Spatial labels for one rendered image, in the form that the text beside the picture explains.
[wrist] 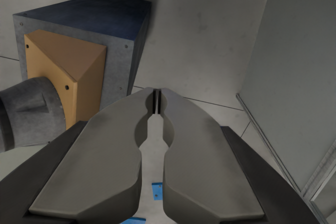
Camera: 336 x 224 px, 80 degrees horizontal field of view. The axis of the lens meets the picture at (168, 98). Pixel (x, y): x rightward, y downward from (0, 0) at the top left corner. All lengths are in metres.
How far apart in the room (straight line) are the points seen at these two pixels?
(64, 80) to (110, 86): 0.23
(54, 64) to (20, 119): 0.12
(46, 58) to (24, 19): 0.19
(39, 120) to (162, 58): 1.29
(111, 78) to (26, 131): 0.26
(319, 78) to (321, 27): 0.22
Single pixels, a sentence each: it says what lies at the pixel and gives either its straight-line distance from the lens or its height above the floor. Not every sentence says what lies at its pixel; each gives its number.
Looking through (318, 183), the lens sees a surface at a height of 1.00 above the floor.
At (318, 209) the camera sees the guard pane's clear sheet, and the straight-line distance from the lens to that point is 1.18.
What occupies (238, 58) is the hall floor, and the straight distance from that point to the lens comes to 1.74.
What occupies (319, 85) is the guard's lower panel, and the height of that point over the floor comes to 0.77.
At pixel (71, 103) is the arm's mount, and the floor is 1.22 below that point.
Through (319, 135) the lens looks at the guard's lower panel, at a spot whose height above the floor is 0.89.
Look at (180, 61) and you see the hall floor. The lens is 1.64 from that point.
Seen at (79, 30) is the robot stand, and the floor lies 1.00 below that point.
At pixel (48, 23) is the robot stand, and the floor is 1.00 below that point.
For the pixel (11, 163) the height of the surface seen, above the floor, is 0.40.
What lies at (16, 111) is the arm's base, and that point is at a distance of 0.46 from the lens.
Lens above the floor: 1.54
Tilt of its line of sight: 59 degrees down
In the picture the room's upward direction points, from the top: 178 degrees clockwise
